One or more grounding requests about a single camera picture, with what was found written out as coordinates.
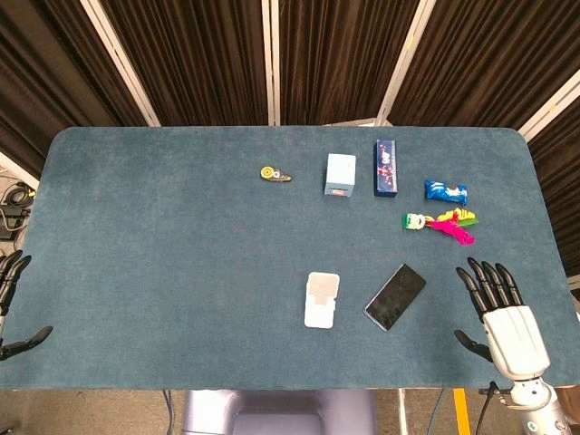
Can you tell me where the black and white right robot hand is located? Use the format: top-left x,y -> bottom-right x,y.
454,256 -> 553,381

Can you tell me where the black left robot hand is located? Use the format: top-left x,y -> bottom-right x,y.
0,251 -> 54,363

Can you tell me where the black smartphone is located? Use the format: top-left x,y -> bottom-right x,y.
363,263 -> 428,333

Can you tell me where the white folding phone stand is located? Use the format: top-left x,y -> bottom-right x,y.
303,271 -> 342,330

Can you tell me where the colourful feather shuttlecock toy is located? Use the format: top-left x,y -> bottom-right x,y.
401,207 -> 479,248

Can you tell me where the dark pleated curtain panel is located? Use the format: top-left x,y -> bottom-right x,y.
527,106 -> 580,277
0,0 -> 147,180
388,0 -> 580,129
276,0 -> 422,127
100,0 -> 275,128

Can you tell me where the blue snack packet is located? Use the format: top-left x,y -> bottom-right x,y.
423,179 -> 469,203

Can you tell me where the blue felt table mat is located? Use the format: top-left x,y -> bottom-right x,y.
0,125 -> 580,392

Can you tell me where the dark blue long box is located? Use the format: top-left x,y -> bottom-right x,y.
373,139 -> 401,198

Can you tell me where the light blue small box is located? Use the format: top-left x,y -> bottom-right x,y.
323,153 -> 357,198

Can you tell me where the grey-blue robot torso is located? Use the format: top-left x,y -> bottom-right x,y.
183,389 -> 377,435

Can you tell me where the yellow and black correction tape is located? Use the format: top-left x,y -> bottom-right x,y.
259,165 -> 293,183

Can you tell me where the black cable bundle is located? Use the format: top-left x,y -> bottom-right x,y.
0,179 -> 38,241

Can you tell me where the white partition frame post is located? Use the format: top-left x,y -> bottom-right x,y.
80,0 -> 160,128
376,0 -> 437,128
517,67 -> 580,140
261,0 -> 282,127

